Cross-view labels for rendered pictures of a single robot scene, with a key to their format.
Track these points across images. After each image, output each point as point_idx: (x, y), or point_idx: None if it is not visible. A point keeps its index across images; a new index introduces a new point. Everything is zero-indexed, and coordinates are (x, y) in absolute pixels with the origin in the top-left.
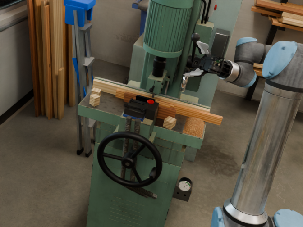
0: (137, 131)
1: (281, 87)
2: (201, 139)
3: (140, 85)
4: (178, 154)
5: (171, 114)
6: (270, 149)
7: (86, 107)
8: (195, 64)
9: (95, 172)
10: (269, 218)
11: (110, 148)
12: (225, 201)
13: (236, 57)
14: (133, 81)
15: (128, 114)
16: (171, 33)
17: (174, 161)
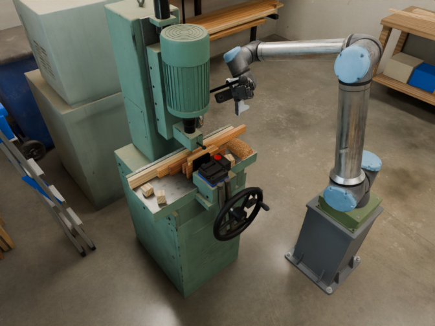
0: (230, 188)
1: (365, 83)
2: (256, 153)
3: (152, 149)
4: (243, 177)
5: (222, 153)
6: (364, 127)
7: (162, 209)
8: (221, 99)
9: (182, 249)
10: None
11: (191, 221)
12: (334, 179)
13: (237, 71)
14: (119, 150)
15: (216, 182)
16: (206, 87)
17: (241, 184)
